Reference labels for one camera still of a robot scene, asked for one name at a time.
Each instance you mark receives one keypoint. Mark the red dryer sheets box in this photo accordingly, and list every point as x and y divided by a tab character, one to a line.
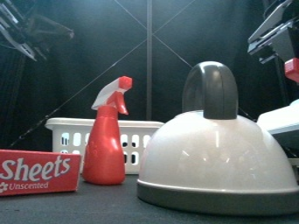
38	172

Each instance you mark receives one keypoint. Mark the red spray bottle white trigger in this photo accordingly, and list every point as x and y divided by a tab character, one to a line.
104	145

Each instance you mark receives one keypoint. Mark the white toy ironing board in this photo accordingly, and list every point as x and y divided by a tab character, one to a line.
280	119

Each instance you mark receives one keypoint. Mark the grey vertical frame pole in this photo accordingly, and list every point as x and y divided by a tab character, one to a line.
148	58

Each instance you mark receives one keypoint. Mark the red plastic block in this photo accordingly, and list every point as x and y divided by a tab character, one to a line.
292	70

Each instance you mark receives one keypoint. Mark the white plastic laundry basket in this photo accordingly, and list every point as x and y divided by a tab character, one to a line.
73	128

